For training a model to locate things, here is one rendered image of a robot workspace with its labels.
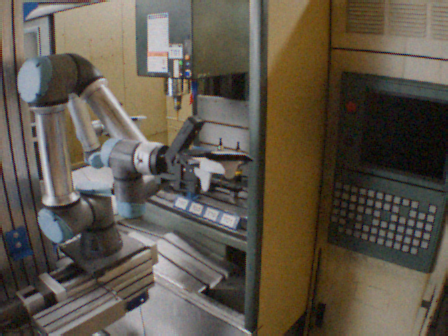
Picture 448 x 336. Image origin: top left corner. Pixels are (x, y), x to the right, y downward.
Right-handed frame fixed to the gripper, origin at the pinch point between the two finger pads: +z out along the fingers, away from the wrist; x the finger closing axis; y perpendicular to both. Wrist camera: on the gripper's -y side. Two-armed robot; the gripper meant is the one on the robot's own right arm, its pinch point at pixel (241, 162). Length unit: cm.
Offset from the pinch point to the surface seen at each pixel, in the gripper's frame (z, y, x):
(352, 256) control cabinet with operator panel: 22, 49, -78
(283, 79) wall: -4.2, -18.3, -41.7
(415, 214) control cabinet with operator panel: 43, 24, -65
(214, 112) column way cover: -88, 4, -169
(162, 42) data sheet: -85, -36, -97
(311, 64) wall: 0, -25, -59
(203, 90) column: -98, -11, -170
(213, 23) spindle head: -61, -47, -106
